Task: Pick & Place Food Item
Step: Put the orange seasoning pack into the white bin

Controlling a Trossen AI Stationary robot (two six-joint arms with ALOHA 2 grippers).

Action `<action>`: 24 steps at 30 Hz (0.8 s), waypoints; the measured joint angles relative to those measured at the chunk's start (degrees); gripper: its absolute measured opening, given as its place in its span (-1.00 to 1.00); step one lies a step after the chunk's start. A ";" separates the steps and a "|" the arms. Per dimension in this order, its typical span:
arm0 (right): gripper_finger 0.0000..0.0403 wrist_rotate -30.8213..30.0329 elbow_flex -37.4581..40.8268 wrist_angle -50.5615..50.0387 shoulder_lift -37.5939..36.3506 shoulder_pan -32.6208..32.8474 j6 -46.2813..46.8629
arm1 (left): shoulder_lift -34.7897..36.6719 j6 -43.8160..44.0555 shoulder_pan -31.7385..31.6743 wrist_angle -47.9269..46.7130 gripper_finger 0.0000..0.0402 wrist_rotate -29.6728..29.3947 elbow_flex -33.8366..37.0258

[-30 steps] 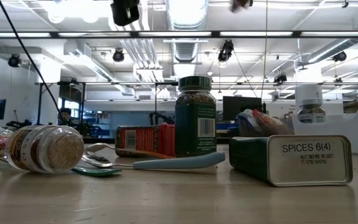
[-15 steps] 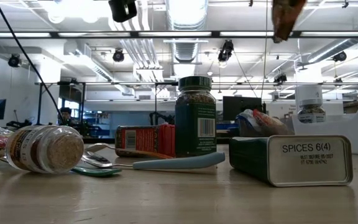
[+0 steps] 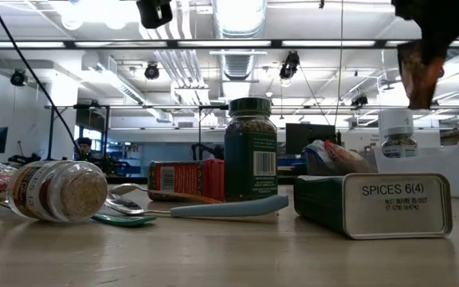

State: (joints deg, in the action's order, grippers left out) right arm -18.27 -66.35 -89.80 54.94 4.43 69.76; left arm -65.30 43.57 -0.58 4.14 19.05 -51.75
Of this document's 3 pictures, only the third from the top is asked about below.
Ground right arm's black gripper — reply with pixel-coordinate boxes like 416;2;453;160
390;0;459;61

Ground brown snack packet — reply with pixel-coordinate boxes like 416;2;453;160
396;39;449;111

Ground spice jar with white lid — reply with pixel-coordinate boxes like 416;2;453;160
378;108;419;159

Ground red ramen noodle packet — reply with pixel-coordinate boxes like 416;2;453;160
320;139;374;175

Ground blue and white snack packet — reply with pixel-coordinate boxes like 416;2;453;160
301;140;328;160

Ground spice jar with green lid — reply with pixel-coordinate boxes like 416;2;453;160
223;96;279;202

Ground red smoked paprika tin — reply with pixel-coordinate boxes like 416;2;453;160
147;158;226;202

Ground silver spoon with orange handle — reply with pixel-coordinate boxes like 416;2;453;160
108;183;225;205

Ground gold spoon with green handle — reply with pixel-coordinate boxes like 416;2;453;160
90;212;158;229

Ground small clear spice jar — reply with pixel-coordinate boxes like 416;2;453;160
6;159;109;223

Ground black track spotlight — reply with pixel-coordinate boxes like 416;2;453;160
9;69;29;88
351;93;370;108
143;61;161;81
278;50;301;81

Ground white plastic bin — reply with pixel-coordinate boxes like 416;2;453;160
372;126;459;201

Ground large black monitor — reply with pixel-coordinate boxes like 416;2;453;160
285;122;341;156

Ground green spice tin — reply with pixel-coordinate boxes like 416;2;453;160
292;171;453;241

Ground dark grey translucent bin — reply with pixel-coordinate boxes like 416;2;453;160
300;139;378;177

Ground person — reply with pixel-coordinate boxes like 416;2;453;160
73;136;97;163

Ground silver ventilation duct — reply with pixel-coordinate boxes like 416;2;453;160
212;0;269;100

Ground black camera box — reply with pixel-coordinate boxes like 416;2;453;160
135;0;174;30

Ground black background rig frame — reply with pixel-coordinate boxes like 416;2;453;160
44;103;459;163

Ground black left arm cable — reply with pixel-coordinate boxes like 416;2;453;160
0;0;83;160

